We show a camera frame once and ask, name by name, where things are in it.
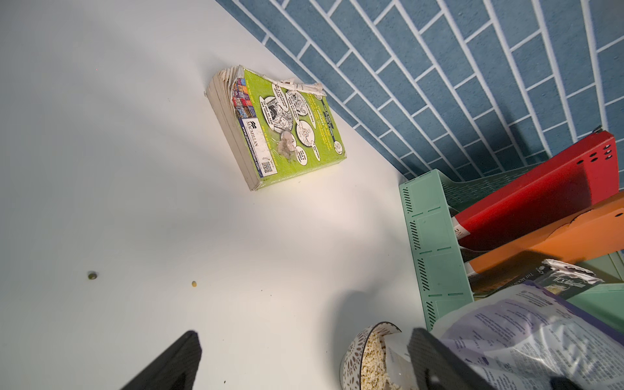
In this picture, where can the dark paperback novel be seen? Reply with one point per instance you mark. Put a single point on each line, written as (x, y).
(563, 279)

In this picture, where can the orange folder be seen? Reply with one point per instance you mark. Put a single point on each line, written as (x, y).
(585, 235)

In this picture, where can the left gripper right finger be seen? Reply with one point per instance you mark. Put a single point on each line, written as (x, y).
(437, 367)

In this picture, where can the red folder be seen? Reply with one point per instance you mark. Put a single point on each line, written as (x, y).
(581, 176)

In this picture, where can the mint green file organizer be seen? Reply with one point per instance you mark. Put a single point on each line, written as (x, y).
(440, 269)

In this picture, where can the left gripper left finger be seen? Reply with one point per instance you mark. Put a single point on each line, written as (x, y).
(175, 368)

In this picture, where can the patterned red white bowl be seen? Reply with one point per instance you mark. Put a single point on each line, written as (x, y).
(364, 363)

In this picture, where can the oats bag clear purple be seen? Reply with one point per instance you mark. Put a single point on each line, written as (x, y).
(523, 337)

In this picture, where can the green comic paperback book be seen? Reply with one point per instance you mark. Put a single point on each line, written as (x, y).
(277, 130)

